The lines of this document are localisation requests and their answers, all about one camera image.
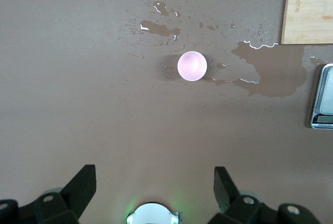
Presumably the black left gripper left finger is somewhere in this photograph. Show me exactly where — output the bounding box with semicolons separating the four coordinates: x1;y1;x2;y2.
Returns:
0;164;97;224

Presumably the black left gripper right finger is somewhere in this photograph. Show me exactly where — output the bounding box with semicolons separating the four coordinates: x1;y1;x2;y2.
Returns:
208;166;321;224

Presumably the pink plastic cup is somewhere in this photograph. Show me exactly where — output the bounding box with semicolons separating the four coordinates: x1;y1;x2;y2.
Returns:
177;50;208;82

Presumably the brown table cover sheet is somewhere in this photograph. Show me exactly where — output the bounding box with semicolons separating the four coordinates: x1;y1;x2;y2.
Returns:
0;0;333;224

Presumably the silver digital kitchen scale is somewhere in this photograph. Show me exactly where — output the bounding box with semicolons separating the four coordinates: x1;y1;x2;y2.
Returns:
310;63;333;129

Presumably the wooden cutting board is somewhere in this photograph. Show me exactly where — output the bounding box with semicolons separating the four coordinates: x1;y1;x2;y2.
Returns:
280;0;333;45

